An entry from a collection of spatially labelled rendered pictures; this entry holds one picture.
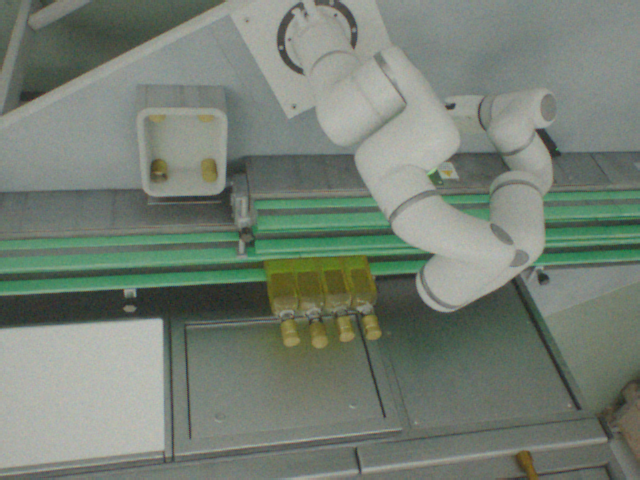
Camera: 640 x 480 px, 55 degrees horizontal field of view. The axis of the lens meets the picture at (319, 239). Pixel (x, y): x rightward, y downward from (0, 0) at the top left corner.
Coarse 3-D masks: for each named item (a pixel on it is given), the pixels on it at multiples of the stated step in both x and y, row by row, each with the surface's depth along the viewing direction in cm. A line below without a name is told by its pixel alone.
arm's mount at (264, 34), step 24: (240, 0) 112; (264, 0) 110; (288, 0) 111; (336, 0) 113; (360, 0) 114; (240, 24) 112; (264, 24) 113; (288, 24) 114; (360, 24) 117; (264, 48) 116; (360, 48) 120; (264, 72) 119; (288, 72) 120; (288, 96) 124; (312, 96) 125
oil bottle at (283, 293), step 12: (264, 264) 141; (276, 264) 137; (288, 264) 137; (276, 276) 134; (288, 276) 135; (276, 288) 132; (288, 288) 132; (276, 300) 130; (288, 300) 130; (276, 312) 131
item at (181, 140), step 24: (144, 120) 122; (168, 120) 129; (192, 120) 130; (216, 120) 129; (144, 144) 123; (168, 144) 133; (192, 144) 134; (216, 144) 133; (144, 168) 128; (168, 168) 138; (192, 168) 139; (216, 168) 137; (168, 192) 134; (192, 192) 135; (216, 192) 136
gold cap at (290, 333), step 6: (282, 324) 128; (288, 324) 127; (294, 324) 128; (282, 330) 128; (288, 330) 126; (294, 330) 127; (282, 336) 127; (288, 336) 125; (294, 336) 125; (288, 342) 126; (294, 342) 127
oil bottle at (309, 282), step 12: (300, 264) 138; (312, 264) 138; (300, 276) 135; (312, 276) 136; (300, 288) 133; (312, 288) 133; (300, 300) 132; (312, 300) 131; (324, 300) 132; (300, 312) 134
